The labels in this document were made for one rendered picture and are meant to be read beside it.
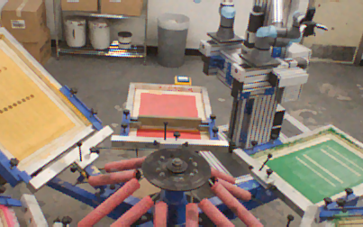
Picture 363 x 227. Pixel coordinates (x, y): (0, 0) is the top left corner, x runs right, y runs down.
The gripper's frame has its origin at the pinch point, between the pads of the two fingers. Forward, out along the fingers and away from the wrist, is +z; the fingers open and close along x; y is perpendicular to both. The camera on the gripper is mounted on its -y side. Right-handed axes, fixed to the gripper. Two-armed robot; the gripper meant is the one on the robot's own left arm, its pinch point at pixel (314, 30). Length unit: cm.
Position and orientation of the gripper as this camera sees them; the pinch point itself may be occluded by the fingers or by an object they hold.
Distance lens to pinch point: 258.0
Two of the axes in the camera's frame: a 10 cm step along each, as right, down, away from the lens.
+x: -10.0, 0.7, -0.1
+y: 0.5, 8.6, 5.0
